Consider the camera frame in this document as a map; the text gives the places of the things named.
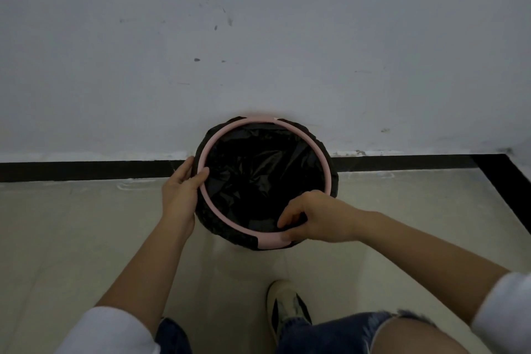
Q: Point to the white sleeve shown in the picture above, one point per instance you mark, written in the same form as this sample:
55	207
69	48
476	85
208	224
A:
108	333
506	312

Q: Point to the white right sleeve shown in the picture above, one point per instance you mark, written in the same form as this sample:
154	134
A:
506	312

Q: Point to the person's left forearm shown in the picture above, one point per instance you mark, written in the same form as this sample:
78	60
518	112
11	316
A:
141	275

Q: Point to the person's right forearm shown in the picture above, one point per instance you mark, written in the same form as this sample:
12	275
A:
431	258

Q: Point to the person's left hand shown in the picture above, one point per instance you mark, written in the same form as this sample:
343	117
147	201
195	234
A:
178	200

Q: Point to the white left sleeve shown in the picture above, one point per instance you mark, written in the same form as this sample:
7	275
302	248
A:
108	333

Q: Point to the person's left thumb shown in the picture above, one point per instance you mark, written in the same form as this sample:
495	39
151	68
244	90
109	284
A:
199	177

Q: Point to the blue ripped jeans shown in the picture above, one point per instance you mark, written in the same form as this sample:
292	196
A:
332	335

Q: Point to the person's right hand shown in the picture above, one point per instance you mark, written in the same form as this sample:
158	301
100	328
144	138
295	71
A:
332	219

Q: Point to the black garbage bag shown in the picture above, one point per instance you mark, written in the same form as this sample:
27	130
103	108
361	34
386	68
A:
261	175

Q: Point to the person's right thumb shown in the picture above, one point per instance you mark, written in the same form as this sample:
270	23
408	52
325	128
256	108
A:
293	235

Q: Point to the beige and black shoe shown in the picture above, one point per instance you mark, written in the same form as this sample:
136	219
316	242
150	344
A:
284	308

